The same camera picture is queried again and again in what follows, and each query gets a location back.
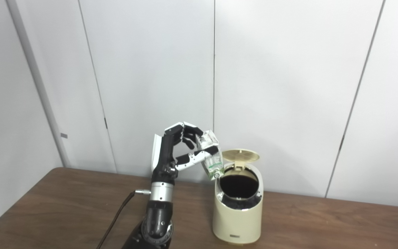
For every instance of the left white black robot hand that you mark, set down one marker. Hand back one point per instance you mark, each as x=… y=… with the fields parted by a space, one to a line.
x=166 y=155

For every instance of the white green milk carton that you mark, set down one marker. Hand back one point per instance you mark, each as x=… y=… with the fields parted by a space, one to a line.
x=214 y=164

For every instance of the cream round bin lid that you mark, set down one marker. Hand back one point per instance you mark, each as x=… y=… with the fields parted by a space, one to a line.
x=240 y=155

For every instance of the black bin liner bag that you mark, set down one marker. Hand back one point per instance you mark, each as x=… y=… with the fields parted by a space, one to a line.
x=237 y=186

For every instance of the cream-colored bin body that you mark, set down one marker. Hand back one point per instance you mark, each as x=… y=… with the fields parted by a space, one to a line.
x=237 y=221

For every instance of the white corner pole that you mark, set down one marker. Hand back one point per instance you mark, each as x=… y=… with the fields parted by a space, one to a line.
x=40 y=86

